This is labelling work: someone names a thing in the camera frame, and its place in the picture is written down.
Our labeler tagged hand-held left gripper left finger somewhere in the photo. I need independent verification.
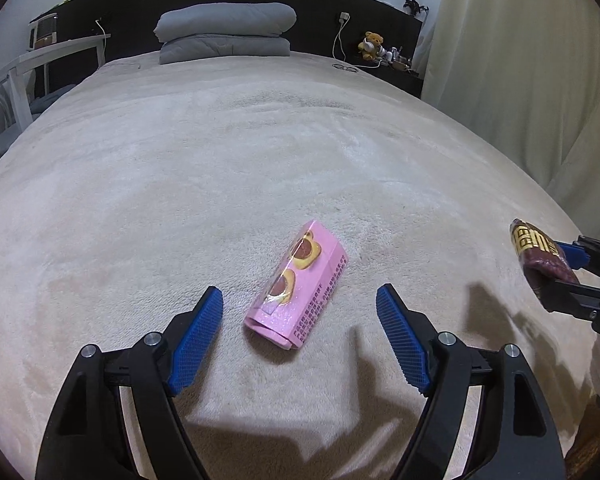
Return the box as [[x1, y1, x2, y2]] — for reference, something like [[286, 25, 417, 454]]
[[35, 286, 224, 480]]

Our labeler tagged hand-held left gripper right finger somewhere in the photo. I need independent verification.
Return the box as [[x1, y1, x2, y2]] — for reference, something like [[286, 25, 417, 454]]
[[375, 284, 566, 480]]

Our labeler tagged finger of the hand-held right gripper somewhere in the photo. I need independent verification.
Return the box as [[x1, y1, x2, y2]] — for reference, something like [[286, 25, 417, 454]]
[[526, 265, 600, 322], [552, 236, 600, 277]]

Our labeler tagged dark red snack packet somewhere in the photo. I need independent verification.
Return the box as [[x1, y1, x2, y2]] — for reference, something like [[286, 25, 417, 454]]
[[509, 218, 578, 285]]

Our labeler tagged pink cookie box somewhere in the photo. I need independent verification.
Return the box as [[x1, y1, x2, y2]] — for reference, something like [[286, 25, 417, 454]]
[[244, 219, 350, 351]]

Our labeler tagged cream curtain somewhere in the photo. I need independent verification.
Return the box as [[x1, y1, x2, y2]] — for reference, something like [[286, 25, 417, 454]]
[[420, 0, 600, 241]]

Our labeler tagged small bottles cluster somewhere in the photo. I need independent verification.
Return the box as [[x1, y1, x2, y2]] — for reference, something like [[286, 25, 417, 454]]
[[385, 46, 422, 78]]

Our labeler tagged yellow teddy bear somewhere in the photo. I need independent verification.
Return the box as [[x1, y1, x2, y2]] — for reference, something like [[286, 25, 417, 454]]
[[357, 31, 385, 61]]

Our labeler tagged folded grey blanket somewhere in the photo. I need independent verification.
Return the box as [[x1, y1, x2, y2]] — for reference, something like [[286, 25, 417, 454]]
[[159, 34, 292, 66]]

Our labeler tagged grey pillow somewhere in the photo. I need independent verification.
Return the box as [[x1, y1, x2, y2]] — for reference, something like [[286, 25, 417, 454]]
[[153, 2, 298, 43]]

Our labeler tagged white desktop appliance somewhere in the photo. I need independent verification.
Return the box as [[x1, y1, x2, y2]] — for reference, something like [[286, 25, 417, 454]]
[[28, 12, 60, 51]]

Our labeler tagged white charger cable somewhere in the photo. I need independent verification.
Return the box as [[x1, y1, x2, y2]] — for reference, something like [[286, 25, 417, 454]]
[[332, 11, 382, 68]]

